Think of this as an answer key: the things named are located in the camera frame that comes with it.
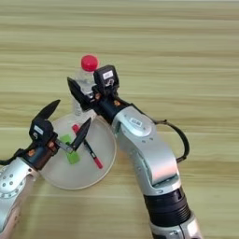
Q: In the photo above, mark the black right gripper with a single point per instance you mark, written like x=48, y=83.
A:
x=107, y=107

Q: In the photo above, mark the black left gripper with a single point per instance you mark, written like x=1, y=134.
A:
x=39, y=155

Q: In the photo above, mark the clear red-capped water bottle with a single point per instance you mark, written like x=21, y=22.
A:
x=88, y=63

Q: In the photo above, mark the red and black marker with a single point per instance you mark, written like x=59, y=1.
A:
x=93, y=155

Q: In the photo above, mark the black labelled box left gripper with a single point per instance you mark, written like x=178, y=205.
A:
x=41, y=130

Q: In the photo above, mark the black labelled box gripper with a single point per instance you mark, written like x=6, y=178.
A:
x=106, y=77
x=41, y=130

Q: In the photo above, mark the black labelled box right gripper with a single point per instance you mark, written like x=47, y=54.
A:
x=106, y=77

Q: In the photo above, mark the green rectangular block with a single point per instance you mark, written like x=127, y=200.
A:
x=73, y=158

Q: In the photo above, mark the round beige plate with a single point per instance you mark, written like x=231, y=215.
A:
x=81, y=175

